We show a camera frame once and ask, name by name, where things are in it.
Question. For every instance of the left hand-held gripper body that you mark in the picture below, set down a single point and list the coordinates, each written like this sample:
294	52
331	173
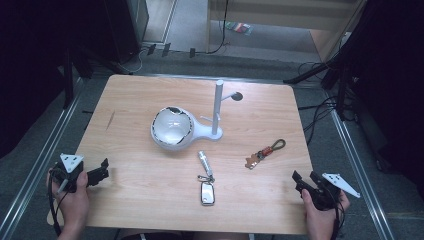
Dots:
71	171

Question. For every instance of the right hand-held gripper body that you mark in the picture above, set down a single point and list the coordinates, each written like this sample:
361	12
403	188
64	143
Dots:
328	191

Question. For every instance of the person's right hand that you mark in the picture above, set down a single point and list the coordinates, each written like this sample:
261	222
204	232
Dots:
318	216

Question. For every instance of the person's left hand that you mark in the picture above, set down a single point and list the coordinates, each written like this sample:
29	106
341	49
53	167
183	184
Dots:
72	205

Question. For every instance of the white key stand with bowl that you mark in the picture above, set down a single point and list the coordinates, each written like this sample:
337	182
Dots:
173	128

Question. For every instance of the black plug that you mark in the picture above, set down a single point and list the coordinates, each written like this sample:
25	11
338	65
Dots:
151	49
166	49

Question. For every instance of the dark cabinet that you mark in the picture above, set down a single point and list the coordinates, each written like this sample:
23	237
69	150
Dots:
125	28

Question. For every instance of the light wooden shelf unit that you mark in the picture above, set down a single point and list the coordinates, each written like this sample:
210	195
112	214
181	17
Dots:
283	16

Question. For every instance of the colourful striped packet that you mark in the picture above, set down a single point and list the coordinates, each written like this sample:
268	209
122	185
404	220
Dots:
238	27

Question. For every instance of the metal floor rail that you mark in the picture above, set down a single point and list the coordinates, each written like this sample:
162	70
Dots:
36	166
361	173

